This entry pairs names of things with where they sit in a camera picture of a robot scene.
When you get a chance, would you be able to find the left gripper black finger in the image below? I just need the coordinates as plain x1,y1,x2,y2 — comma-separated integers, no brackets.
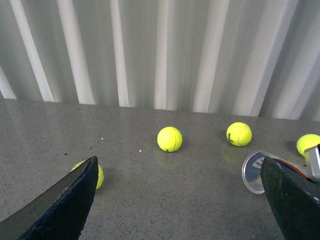
0,156,99,240

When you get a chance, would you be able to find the yellow tennis ball far right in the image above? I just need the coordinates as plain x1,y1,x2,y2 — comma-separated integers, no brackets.
296,133,320,157

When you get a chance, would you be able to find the clear plastic tennis ball can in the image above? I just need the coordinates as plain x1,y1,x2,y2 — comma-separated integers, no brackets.
242,150,316,194

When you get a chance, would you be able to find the white pleated curtain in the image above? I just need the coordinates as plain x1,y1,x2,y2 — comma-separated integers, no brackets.
0,0,320,121

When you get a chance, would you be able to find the yellow tennis ball far left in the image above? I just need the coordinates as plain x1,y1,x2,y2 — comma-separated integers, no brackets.
157,126,183,153

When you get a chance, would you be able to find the grey metal gripper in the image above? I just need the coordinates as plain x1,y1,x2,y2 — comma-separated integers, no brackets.
260,144,320,240

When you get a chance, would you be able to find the yellow Wilson tennis ball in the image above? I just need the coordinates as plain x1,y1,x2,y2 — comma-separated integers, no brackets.
71,160,104,190

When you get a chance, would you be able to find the yellow tennis ball far centre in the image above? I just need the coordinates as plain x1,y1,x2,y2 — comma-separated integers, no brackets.
226,122,253,147

